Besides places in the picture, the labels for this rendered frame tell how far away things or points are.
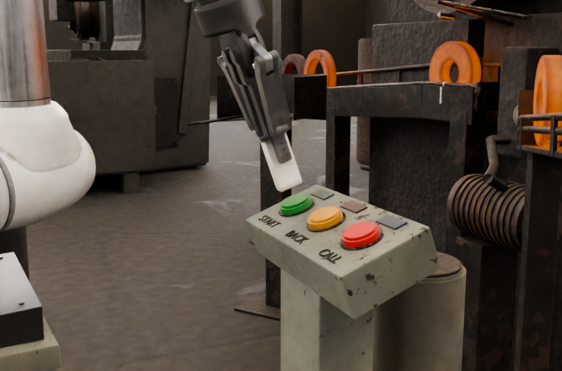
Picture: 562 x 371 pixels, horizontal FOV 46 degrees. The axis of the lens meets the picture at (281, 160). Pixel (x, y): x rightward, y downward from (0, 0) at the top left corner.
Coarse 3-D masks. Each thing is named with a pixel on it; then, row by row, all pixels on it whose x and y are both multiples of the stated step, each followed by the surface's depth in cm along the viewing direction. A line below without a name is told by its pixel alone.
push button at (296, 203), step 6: (288, 198) 82; (294, 198) 81; (300, 198) 80; (306, 198) 80; (282, 204) 80; (288, 204) 80; (294, 204) 79; (300, 204) 79; (306, 204) 79; (282, 210) 80; (288, 210) 79; (294, 210) 79; (300, 210) 79
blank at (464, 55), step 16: (448, 48) 162; (464, 48) 157; (432, 64) 168; (448, 64) 165; (464, 64) 158; (480, 64) 157; (432, 80) 168; (448, 80) 166; (464, 80) 158; (480, 80) 158
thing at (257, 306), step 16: (224, 80) 197; (288, 80) 205; (304, 80) 187; (320, 80) 195; (224, 96) 198; (288, 96) 206; (304, 96) 187; (320, 96) 196; (224, 112) 199; (240, 112) 206; (304, 112) 188; (320, 112) 197; (272, 176) 198; (272, 192) 198; (288, 192) 200; (272, 272) 203; (272, 288) 203; (256, 304) 206; (272, 304) 204
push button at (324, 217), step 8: (320, 208) 75; (328, 208) 75; (336, 208) 74; (312, 216) 74; (320, 216) 73; (328, 216) 72; (336, 216) 72; (312, 224) 73; (320, 224) 72; (328, 224) 72
